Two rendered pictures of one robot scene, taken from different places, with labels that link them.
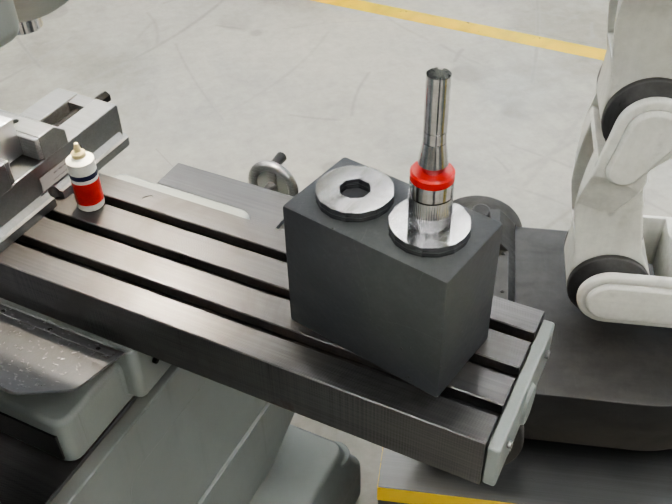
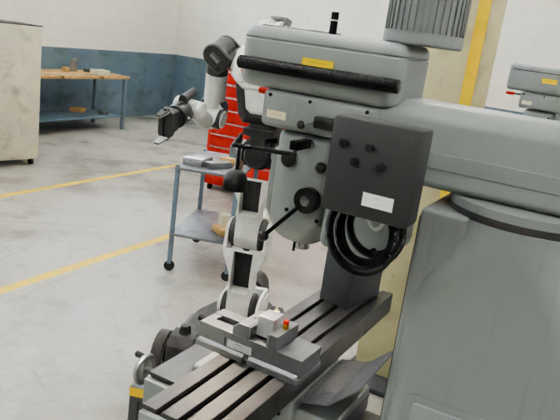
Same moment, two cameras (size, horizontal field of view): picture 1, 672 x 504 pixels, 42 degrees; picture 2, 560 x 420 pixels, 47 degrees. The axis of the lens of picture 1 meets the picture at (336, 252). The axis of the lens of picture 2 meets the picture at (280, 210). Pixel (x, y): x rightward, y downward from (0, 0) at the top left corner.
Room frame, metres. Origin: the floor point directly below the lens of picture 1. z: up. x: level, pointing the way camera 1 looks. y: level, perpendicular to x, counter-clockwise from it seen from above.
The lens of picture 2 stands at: (1.07, 2.18, 1.87)
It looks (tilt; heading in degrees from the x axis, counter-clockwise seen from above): 15 degrees down; 270
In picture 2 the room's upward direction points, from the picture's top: 8 degrees clockwise
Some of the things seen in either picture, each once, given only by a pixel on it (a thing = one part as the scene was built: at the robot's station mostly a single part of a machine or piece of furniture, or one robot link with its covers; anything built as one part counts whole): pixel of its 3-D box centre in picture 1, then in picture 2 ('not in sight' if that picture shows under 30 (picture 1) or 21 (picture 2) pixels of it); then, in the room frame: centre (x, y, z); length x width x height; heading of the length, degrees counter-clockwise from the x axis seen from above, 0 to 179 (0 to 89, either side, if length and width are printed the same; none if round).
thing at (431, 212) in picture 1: (430, 199); not in sight; (0.73, -0.10, 1.20); 0.05 x 0.05 x 0.06
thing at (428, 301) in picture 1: (389, 270); (353, 272); (0.76, -0.06, 1.07); 0.22 x 0.12 x 0.20; 52
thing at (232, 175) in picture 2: not in sight; (235, 178); (1.20, 0.34, 1.45); 0.07 x 0.07 x 0.06
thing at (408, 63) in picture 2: not in sight; (332, 65); (0.97, 0.38, 1.81); 0.47 x 0.26 x 0.16; 153
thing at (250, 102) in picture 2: not in sight; (270, 82); (1.17, -0.53, 1.68); 0.34 x 0.30 x 0.36; 170
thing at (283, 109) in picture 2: not in sight; (334, 114); (0.95, 0.39, 1.68); 0.34 x 0.24 x 0.10; 153
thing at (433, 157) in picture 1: (435, 123); not in sight; (0.73, -0.10, 1.29); 0.03 x 0.03 x 0.11
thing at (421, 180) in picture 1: (432, 173); not in sight; (0.73, -0.10, 1.23); 0.05 x 0.05 x 0.01
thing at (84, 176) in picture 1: (83, 174); not in sight; (1.03, 0.36, 1.02); 0.04 x 0.04 x 0.11
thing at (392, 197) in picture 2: not in sight; (374, 169); (0.87, 0.81, 1.62); 0.20 x 0.09 x 0.21; 153
